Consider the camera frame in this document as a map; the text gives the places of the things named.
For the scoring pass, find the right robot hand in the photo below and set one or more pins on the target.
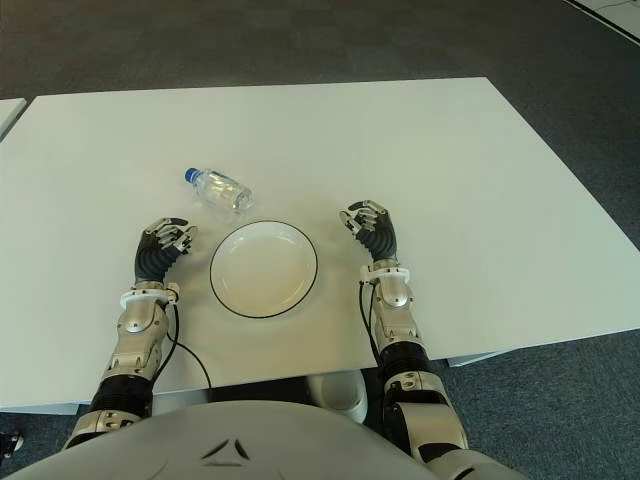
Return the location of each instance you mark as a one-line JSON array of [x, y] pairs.
[[380, 235]]

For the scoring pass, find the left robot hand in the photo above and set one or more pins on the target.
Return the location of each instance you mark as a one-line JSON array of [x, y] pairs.
[[155, 255]]

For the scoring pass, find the clear bottle with blue cap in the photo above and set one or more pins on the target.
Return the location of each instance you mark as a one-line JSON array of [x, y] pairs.
[[220, 192]]

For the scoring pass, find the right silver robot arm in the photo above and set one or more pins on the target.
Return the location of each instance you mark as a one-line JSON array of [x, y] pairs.
[[395, 300]]

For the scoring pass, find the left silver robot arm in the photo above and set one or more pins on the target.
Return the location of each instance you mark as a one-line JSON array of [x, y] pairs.
[[135, 325]]

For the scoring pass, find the white plate with black rim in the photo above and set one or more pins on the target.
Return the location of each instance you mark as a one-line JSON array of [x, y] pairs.
[[260, 270]]

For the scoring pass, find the white round table base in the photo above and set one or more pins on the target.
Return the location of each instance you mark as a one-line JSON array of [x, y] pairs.
[[340, 395]]

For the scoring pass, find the white adjoining table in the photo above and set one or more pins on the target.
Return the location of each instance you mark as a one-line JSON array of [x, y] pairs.
[[9, 117]]

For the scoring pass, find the grey robot torso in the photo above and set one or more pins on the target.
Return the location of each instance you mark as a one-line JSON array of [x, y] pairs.
[[225, 450]]

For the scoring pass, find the black metal stand bracket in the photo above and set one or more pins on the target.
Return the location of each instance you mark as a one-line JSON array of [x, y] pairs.
[[11, 442]]

